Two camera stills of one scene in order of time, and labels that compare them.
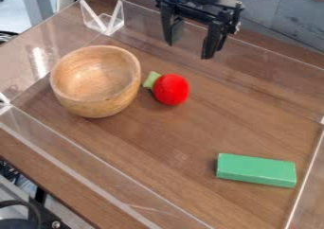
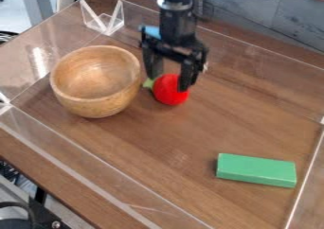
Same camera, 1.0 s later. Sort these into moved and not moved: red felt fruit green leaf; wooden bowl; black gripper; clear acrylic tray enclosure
Moved: black gripper
Not moved: clear acrylic tray enclosure; red felt fruit green leaf; wooden bowl
